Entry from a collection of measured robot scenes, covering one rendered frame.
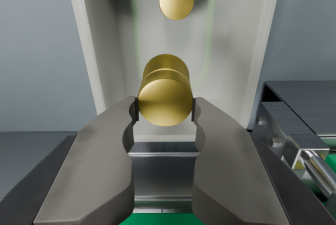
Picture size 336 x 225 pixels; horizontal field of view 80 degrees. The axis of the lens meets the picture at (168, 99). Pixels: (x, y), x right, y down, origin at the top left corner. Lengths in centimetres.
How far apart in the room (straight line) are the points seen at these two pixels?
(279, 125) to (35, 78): 33
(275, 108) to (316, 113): 4
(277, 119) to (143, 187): 18
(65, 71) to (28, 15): 8
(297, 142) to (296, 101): 9
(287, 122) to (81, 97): 28
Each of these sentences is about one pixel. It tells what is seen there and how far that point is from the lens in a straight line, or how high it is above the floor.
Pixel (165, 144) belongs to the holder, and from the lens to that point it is 32.
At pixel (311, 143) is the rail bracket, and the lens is 21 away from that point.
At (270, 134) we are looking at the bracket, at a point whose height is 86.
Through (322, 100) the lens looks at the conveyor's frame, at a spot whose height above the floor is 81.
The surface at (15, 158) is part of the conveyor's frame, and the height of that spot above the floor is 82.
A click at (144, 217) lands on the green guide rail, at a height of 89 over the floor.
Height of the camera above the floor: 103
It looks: 60 degrees down
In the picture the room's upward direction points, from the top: 179 degrees counter-clockwise
